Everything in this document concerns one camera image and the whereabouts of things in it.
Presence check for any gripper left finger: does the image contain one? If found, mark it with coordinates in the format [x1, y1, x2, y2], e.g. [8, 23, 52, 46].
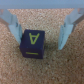
[0, 8, 24, 46]

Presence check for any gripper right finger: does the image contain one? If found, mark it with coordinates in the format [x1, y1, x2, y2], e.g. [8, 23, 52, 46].
[58, 8, 84, 51]

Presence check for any purple block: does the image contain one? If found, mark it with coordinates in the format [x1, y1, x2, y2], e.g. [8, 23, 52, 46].
[19, 29, 46, 61]

